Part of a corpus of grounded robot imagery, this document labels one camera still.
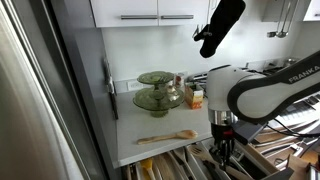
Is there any white wall outlet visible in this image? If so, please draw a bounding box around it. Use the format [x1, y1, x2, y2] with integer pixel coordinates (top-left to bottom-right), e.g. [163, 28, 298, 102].
[127, 81, 143, 91]

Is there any wooden spoon round bowl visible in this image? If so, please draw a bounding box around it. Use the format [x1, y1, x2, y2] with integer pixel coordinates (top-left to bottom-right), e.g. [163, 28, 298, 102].
[174, 148, 196, 180]

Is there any open cutlery drawer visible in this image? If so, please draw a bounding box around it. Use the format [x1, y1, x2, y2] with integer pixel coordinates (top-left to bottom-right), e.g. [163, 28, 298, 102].
[121, 131, 296, 180]

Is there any stainless gas stove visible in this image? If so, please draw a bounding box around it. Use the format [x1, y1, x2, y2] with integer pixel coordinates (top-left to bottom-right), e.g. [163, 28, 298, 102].
[188, 58, 320, 158]

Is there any hanging steel ladle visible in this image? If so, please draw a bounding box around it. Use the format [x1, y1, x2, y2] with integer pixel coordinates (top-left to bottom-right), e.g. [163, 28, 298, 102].
[266, 0, 300, 38]

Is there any red labelled tin can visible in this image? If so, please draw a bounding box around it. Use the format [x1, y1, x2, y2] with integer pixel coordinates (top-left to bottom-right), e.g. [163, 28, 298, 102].
[174, 73, 184, 88]

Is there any green glass tiered stand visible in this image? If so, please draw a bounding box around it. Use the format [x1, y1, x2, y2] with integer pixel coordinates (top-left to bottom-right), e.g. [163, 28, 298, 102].
[133, 71, 184, 118]

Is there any long wooden spatula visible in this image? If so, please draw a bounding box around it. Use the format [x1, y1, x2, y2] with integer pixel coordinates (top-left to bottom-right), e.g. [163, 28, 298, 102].
[137, 130, 198, 145]

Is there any slotted wooden spatula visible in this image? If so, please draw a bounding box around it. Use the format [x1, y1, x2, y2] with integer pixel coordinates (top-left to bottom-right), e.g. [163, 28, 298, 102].
[188, 145, 253, 180]

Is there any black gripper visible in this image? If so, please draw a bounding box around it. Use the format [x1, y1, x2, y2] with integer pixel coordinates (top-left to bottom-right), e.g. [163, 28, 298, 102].
[211, 121, 264, 157]

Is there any orange cardboard box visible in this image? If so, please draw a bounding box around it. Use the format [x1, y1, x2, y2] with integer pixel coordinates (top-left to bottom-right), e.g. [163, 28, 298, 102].
[185, 83, 204, 109]

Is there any black oven mitt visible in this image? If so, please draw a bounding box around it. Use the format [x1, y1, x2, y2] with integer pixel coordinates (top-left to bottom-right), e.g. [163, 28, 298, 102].
[194, 0, 246, 58]

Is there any white upper cabinet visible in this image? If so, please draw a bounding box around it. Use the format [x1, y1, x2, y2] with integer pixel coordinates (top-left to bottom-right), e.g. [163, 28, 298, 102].
[91, 0, 210, 28]

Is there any stainless refrigerator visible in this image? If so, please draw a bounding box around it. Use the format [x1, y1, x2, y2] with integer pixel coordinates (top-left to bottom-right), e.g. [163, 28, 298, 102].
[0, 0, 108, 180]

